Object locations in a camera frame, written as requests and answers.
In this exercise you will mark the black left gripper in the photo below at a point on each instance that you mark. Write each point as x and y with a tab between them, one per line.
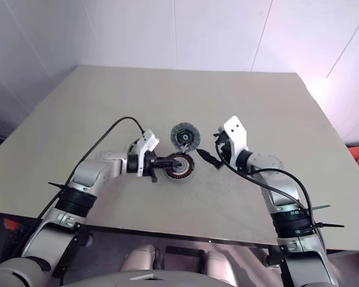
152	164

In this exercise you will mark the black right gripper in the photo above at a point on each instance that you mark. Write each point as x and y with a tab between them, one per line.
224	148

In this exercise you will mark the silver motor housing copper windings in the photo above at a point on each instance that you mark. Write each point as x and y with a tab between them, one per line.
179	180

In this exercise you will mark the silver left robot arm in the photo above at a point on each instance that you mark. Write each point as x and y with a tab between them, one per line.
86	173

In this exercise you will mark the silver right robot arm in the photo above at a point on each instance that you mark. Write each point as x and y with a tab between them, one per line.
264	160

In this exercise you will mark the grey rounded shape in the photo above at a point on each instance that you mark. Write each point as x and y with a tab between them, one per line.
140	257
221	269

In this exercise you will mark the grey robot torso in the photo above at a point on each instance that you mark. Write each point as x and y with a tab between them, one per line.
137	278

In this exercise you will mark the red object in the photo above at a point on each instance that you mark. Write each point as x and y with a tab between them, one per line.
11	225

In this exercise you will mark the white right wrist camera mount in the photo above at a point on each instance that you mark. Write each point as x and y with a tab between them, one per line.
236	134

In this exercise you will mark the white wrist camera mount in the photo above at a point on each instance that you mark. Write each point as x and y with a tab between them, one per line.
236	134
145	146

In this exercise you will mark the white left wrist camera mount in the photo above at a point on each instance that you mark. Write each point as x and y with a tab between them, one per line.
145	146

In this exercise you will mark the black bracket under table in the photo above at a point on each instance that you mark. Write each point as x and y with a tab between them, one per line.
184	249

